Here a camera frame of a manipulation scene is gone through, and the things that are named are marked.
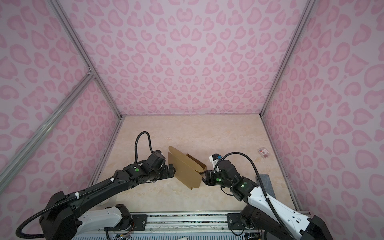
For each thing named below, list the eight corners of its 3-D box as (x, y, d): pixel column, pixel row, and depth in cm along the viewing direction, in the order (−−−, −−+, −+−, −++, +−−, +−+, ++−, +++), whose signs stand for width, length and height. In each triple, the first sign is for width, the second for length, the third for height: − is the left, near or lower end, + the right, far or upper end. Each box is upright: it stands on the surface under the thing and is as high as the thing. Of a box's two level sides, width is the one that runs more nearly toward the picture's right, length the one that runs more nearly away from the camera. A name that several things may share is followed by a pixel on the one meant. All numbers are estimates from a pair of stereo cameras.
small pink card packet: (264, 159, 98) (266, 156, 95) (257, 150, 102) (259, 148, 99) (269, 157, 99) (271, 154, 96) (262, 148, 103) (264, 145, 100)
